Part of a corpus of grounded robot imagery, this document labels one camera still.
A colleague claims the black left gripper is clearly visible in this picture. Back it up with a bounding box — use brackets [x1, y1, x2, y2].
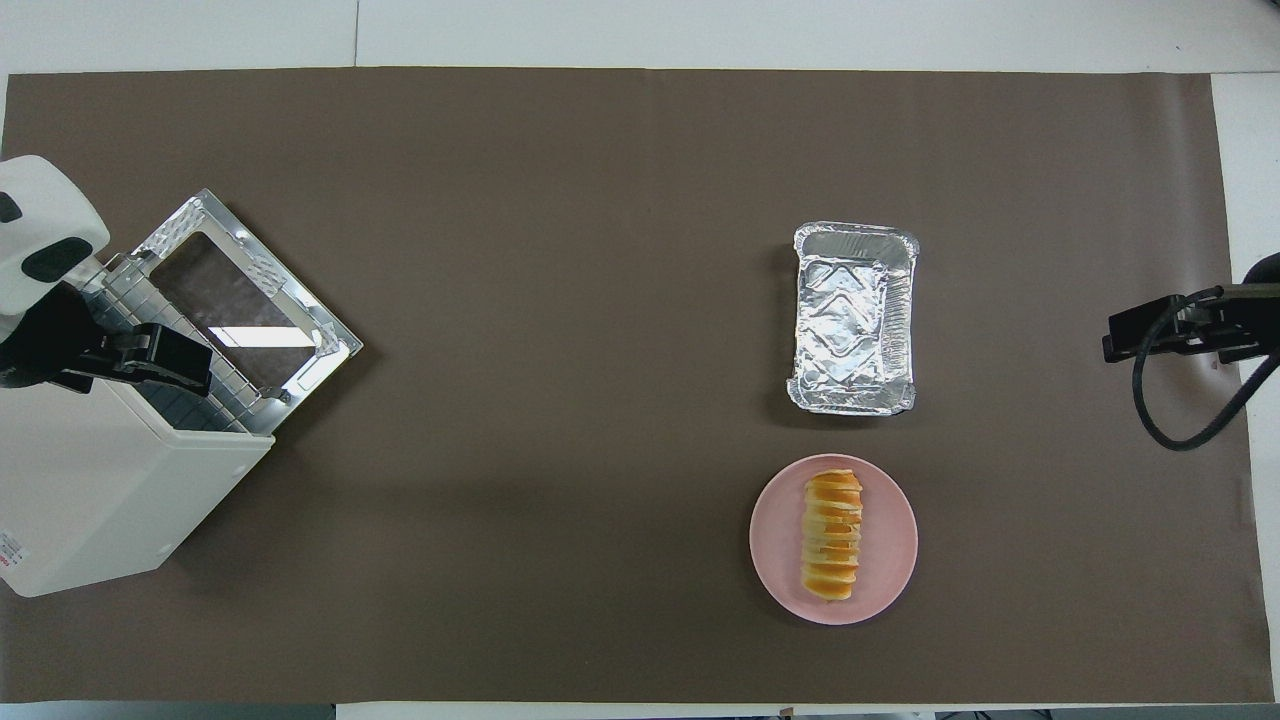
[0, 285, 213, 398]

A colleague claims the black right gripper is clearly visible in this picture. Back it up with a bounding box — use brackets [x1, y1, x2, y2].
[1103, 253, 1280, 366]

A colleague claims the aluminium foil tray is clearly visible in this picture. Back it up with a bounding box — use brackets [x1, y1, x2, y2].
[786, 221, 920, 417]

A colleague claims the sliced golden bread loaf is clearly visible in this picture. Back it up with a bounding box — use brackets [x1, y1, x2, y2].
[800, 469, 865, 603]

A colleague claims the chrome glass oven door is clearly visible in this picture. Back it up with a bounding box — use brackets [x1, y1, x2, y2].
[130, 188, 364, 406]

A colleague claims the white toaster oven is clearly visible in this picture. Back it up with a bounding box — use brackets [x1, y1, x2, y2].
[0, 250, 278, 599]

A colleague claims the pink round plate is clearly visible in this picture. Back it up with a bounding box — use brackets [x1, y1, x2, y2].
[749, 453, 919, 627]

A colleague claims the brown paper table mat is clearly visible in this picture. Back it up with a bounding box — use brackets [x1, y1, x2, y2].
[0, 66, 1276, 704]

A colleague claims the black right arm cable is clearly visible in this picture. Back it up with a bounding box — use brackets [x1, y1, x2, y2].
[1132, 283, 1280, 453]

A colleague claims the metal oven wire rack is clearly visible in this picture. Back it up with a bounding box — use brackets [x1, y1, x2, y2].
[80, 255, 276, 436]

